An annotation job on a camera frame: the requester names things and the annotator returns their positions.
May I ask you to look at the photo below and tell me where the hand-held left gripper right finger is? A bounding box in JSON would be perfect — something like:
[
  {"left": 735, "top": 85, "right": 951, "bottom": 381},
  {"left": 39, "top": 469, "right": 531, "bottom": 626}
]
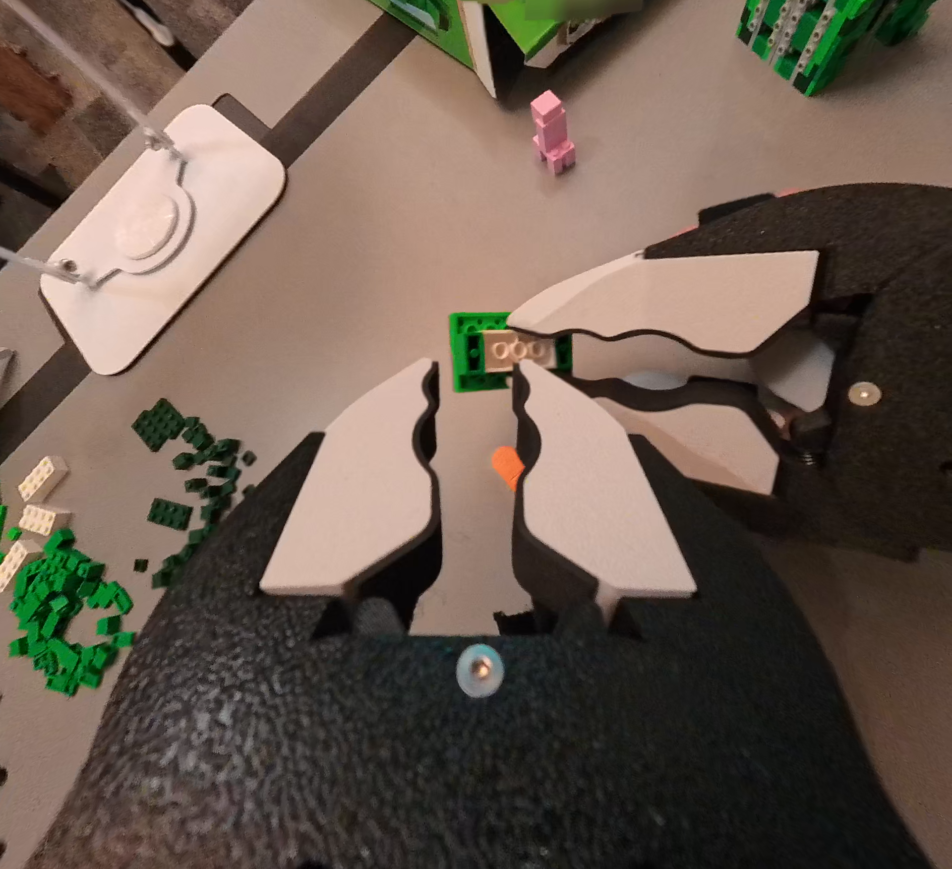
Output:
[{"left": 510, "top": 359, "right": 700, "bottom": 606}]

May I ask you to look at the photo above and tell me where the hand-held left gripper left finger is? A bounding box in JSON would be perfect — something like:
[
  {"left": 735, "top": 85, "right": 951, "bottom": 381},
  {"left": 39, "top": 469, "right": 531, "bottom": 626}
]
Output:
[{"left": 259, "top": 358, "right": 446, "bottom": 601}]

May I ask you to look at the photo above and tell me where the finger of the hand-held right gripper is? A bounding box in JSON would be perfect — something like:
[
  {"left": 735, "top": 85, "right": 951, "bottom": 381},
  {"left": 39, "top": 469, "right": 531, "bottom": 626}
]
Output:
[
  {"left": 506, "top": 250, "right": 821, "bottom": 360},
  {"left": 573, "top": 374, "right": 785, "bottom": 499}
]

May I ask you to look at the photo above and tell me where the green lego plate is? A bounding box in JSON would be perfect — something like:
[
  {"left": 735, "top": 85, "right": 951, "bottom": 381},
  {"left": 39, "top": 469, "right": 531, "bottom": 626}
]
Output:
[{"left": 450, "top": 312, "right": 574, "bottom": 394}]

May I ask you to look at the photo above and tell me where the white lego brick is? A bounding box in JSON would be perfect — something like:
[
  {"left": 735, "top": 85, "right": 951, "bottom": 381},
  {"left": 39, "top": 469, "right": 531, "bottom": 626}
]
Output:
[
  {"left": 483, "top": 332, "right": 559, "bottom": 372},
  {"left": 18, "top": 456, "right": 69, "bottom": 501},
  {"left": 18, "top": 504, "right": 73, "bottom": 535},
  {"left": 0, "top": 540, "right": 44, "bottom": 593}
]

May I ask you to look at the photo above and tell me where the pink lego pig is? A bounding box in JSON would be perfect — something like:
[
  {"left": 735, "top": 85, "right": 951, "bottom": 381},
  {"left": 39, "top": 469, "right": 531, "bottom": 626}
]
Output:
[{"left": 530, "top": 89, "right": 577, "bottom": 178}]

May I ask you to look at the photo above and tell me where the green lego creeper model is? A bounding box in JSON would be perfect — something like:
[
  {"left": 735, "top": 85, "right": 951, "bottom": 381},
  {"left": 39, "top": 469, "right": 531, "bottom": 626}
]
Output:
[{"left": 736, "top": 0, "right": 952, "bottom": 98}]

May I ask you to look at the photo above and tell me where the pile of dark green pieces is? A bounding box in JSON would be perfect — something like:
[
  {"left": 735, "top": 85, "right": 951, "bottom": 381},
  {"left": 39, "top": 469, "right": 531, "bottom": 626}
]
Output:
[{"left": 132, "top": 399, "right": 257, "bottom": 591}]

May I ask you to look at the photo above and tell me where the pile of bright green pieces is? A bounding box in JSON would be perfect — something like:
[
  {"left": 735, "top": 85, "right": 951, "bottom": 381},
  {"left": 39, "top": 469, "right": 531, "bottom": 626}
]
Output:
[{"left": 0, "top": 504, "right": 136, "bottom": 697}]

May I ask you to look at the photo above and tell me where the white wire book stand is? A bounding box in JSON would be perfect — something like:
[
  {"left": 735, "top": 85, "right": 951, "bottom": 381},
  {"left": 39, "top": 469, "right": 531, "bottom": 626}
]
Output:
[{"left": 0, "top": 0, "right": 287, "bottom": 375}]

